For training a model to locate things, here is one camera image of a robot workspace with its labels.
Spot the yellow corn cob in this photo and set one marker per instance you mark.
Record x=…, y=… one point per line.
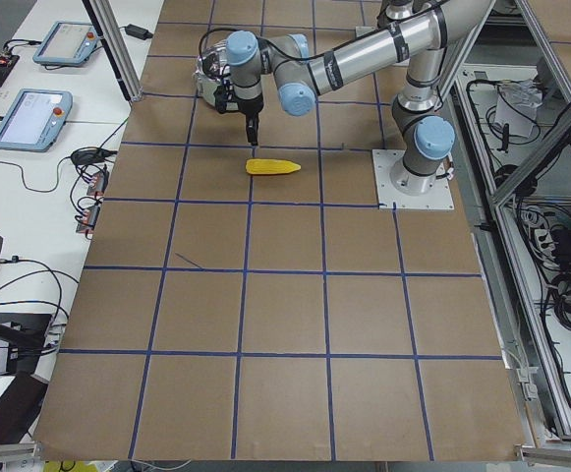
x=271, y=167

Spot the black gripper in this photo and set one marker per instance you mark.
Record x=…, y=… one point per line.
x=249, y=106

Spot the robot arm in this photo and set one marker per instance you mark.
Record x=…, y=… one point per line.
x=420, y=39

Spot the near blue teach pendant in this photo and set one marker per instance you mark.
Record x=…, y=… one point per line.
x=35, y=119

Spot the brown paper table cover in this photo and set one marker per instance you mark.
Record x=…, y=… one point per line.
x=222, y=315

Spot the pale green steel pot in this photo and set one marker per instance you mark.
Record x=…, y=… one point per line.
x=212, y=78

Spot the black power adapter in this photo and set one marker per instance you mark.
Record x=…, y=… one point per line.
x=138, y=32

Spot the blue teach pendant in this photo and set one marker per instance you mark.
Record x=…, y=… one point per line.
x=35, y=119
x=66, y=44

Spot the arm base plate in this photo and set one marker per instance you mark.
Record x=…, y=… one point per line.
x=397, y=188

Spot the far blue teach pendant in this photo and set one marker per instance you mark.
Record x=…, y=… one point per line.
x=66, y=44

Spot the aluminium frame post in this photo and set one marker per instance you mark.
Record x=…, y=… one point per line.
x=105, y=24

